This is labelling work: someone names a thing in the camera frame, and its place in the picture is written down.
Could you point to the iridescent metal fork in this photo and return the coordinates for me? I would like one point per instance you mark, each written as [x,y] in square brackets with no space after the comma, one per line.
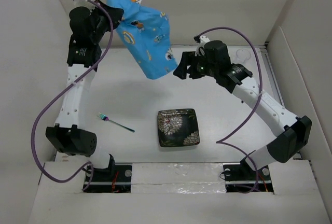
[105,118]

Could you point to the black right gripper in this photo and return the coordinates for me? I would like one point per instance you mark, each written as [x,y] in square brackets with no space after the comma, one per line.
[188,59]

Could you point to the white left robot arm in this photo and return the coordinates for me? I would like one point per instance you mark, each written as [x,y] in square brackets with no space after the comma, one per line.
[69,134]

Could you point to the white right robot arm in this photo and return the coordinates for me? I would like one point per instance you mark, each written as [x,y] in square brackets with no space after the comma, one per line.
[291,132]

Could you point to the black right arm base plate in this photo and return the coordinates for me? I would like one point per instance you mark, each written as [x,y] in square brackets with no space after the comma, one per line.
[243,182]

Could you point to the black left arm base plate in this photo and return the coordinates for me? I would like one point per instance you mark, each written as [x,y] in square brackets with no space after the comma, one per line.
[116,181]

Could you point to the black floral square plate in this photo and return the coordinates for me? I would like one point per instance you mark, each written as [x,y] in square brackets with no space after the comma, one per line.
[178,128]

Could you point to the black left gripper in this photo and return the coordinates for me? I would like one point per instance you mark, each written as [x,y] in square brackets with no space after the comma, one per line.
[117,14]

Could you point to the blue patterned cloth napkin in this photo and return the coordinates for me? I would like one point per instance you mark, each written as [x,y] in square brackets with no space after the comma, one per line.
[146,34]

